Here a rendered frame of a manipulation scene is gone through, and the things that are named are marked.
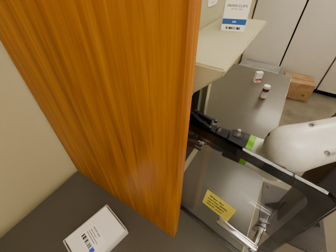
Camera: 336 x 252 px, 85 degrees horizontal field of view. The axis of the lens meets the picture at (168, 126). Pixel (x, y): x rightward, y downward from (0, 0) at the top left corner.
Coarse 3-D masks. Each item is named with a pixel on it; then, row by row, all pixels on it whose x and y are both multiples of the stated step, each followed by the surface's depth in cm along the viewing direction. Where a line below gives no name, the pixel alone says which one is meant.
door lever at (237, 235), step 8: (224, 224) 39; (232, 232) 38; (240, 232) 38; (256, 232) 39; (264, 232) 39; (240, 240) 38; (248, 240) 37; (256, 240) 37; (248, 248) 37; (256, 248) 36
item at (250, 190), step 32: (192, 128) 37; (192, 160) 43; (224, 160) 35; (256, 160) 30; (192, 192) 51; (224, 192) 41; (256, 192) 34; (288, 192) 29; (320, 192) 26; (256, 224) 39; (288, 224) 33
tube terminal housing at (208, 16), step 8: (224, 0) 47; (208, 8) 41; (216, 8) 45; (200, 16) 39; (208, 16) 43; (216, 16) 47; (200, 24) 41; (208, 24) 44; (208, 88) 65; (200, 96) 69; (208, 96) 69; (200, 104) 73
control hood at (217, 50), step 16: (208, 32) 39; (224, 32) 39; (240, 32) 39; (256, 32) 40; (208, 48) 33; (224, 48) 33; (240, 48) 33; (208, 64) 28; (224, 64) 28; (208, 80) 29
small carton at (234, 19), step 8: (232, 0) 36; (240, 0) 36; (248, 0) 36; (224, 8) 37; (232, 8) 37; (240, 8) 37; (248, 8) 37; (224, 16) 38; (232, 16) 38; (240, 16) 38; (224, 24) 39; (232, 24) 39; (240, 24) 39
